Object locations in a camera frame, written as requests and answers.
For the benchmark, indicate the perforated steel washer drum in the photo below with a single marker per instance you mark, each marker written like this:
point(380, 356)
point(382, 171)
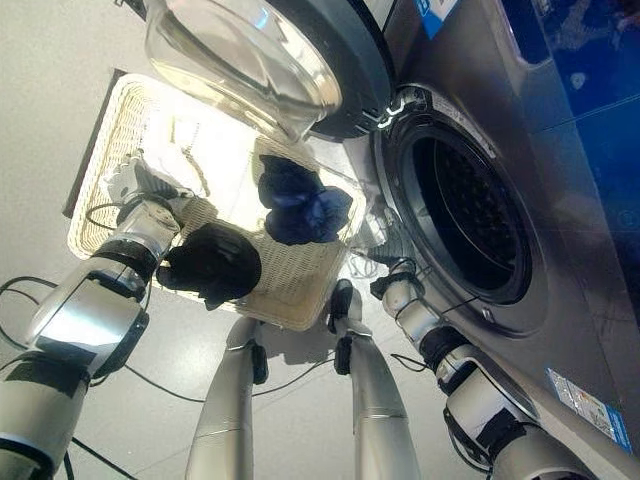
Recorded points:
point(470, 210)

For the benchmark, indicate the silver left robot leg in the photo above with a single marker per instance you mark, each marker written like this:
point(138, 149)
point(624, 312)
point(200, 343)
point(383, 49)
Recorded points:
point(225, 400)

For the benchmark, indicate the blue energy label sticker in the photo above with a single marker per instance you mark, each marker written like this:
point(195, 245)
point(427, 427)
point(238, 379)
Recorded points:
point(437, 15)

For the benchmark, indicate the round glass washing machine door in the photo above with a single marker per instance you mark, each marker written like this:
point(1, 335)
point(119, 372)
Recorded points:
point(280, 55)

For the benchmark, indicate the silver front-load washing machine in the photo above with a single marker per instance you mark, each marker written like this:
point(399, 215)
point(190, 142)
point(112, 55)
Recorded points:
point(560, 280)

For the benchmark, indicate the silver robot leg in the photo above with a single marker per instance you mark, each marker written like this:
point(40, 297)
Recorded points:
point(375, 395)
point(225, 400)

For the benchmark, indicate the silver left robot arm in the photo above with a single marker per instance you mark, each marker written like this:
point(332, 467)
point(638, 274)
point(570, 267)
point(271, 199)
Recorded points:
point(80, 320)

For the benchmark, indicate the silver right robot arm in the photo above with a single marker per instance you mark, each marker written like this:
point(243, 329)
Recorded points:
point(480, 395)

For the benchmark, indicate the white garment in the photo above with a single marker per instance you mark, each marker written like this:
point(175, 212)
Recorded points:
point(215, 150)

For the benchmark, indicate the dark blue garment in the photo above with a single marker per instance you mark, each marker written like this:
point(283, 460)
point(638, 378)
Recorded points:
point(300, 200)

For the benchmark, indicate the black garment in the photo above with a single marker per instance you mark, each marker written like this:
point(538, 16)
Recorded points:
point(215, 265)

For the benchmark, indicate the silver right robot leg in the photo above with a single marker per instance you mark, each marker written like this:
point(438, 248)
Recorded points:
point(375, 395)

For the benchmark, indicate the white woven laundry basket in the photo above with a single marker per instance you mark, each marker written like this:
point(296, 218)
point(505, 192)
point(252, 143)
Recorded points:
point(295, 280)

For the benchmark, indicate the white and blue info sticker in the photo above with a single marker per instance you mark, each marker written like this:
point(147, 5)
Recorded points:
point(590, 407)

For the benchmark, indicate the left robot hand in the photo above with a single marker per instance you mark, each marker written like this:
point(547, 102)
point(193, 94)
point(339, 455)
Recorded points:
point(147, 177)

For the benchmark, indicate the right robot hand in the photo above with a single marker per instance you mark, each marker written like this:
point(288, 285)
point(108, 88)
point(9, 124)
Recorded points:
point(385, 240)

